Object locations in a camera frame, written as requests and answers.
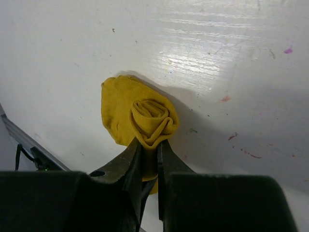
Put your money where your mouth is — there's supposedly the yellow sock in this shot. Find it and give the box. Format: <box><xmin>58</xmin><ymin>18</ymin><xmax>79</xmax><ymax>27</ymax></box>
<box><xmin>101</xmin><ymin>75</ymin><xmax>180</xmax><ymax>182</ymax></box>

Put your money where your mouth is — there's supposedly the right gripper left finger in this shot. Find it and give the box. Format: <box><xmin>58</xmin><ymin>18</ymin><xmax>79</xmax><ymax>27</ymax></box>
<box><xmin>0</xmin><ymin>139</ymin><xmax>142</xmax><ymax>232</ymax></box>

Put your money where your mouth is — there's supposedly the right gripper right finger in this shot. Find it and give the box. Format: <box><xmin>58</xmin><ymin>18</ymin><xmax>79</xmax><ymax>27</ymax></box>
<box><xmin>157</xmin><ymin>141</ymin><xmax>297</xmax><ymax>232</ymax></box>

